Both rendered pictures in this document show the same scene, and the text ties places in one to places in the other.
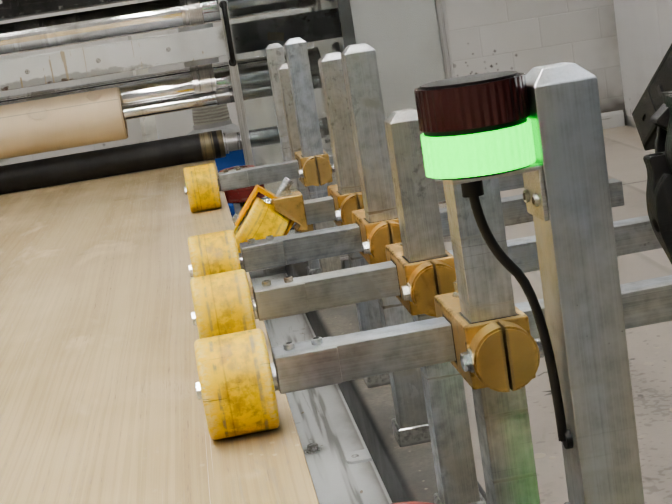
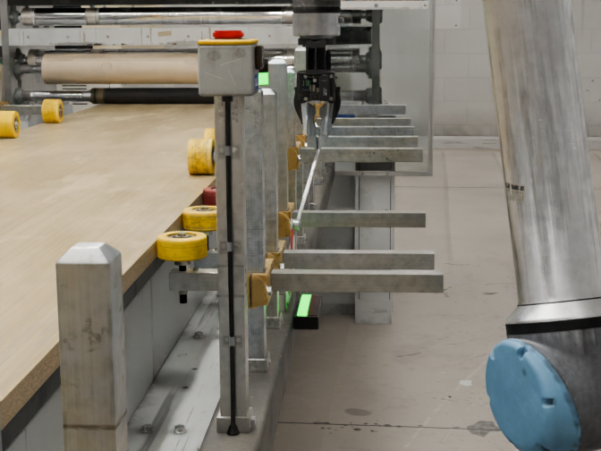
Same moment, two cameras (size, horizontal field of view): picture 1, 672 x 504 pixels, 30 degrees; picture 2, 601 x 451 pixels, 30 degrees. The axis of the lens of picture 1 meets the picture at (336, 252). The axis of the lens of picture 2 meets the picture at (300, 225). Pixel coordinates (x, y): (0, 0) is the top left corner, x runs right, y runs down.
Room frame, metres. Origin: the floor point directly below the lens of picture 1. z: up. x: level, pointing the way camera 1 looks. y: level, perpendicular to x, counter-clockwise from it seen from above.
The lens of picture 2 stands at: (-1.49, -0.53, 1.25)
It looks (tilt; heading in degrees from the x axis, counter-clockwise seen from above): 11 degrees down; 9
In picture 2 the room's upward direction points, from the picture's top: straight up
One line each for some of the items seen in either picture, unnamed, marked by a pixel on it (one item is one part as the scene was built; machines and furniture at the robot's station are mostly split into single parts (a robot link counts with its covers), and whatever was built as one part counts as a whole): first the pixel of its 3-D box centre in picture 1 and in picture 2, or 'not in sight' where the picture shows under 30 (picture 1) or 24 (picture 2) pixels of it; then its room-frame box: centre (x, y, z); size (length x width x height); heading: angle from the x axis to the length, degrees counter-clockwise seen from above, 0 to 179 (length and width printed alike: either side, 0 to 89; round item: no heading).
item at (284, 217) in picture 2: not in sight; (278, 219); (0.70, -0.13, 0.85); 0.13 x 0.06 x 0.05; 6
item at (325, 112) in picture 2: not in sight; (325, 126); (0.64, -0.23, 1.04); 0.06 x 0.03 x 0.09; 6
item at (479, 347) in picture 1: (485, 338); (288, 155); (0.95, -0.11, 0.95); 0.13 x 0.06 x 0.05; 6
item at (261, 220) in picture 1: (258, 231); not in sight; (1.70, 0.10, 0.93); 0.09 x 0.08 x 0.09; 96
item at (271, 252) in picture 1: (418, 225); (320, 131); (1.47, -0.10, 0.95); 0.50 x 0.04 x 0.04; 96
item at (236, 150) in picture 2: not in sight; (232, 266); (-0.08, -0.21, 0.93); 0.05 x 0.04 x 0.45; 6
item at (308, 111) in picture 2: not in sight; (308, 126); (0.63, -0.20, 1.04); 0.06 x 0.03 x 0.09; 6
